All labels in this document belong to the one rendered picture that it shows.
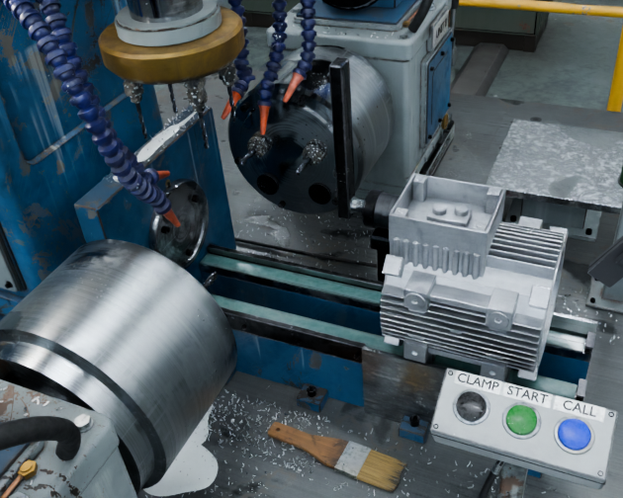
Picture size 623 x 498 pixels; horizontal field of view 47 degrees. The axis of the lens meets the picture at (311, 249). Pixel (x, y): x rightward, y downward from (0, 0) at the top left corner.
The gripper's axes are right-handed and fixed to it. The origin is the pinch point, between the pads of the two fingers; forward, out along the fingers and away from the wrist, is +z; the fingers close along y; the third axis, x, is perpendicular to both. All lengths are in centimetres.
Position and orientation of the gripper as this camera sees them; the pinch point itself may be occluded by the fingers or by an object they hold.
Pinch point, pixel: (621, 258)
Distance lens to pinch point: 83.1
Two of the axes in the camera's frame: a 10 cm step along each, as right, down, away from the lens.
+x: 8.3, 5.6, -0.1
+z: -3.9, 5.9, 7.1
